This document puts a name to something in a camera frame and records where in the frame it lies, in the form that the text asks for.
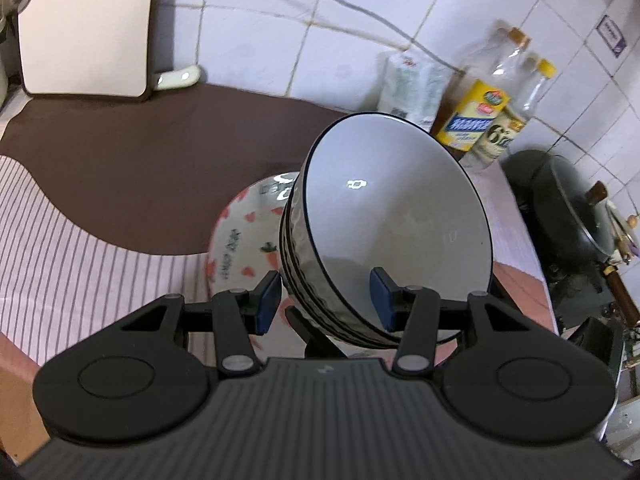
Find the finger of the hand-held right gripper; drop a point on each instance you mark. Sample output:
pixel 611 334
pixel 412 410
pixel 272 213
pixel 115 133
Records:
pixel 320 342

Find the black wok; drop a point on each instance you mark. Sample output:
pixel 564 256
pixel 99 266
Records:
pixel 530 195

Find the white and green packet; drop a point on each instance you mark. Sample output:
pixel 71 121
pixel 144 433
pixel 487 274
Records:
pixel 412 90

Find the white plate pink rabbit print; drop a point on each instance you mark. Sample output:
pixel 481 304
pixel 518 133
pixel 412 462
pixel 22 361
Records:
pixel 235 245

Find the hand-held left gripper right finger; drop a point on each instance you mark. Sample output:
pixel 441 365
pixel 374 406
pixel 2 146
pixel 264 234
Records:
pixel 382 305

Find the clear bottle with yellow cap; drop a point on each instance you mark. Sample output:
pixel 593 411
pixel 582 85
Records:
pixel 500 140

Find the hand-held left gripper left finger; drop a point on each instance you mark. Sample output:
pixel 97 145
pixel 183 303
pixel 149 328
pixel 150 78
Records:
pixel 267 305

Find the white cutting board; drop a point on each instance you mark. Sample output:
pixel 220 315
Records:
pixel 85 25

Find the brown and striped table cloth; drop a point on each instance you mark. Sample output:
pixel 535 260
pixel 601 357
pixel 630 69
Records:
pixel 125 160

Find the yellow label oil bottle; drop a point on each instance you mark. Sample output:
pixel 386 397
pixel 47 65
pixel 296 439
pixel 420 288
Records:
pixel 470 120

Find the wok lid with wooden knob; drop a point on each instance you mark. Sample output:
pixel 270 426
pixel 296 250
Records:
pixel 575 205

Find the blue wall sticker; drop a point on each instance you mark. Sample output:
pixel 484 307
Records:
pixel 612 35

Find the dark stove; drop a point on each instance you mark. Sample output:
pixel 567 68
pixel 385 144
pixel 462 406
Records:
pixel 600 340

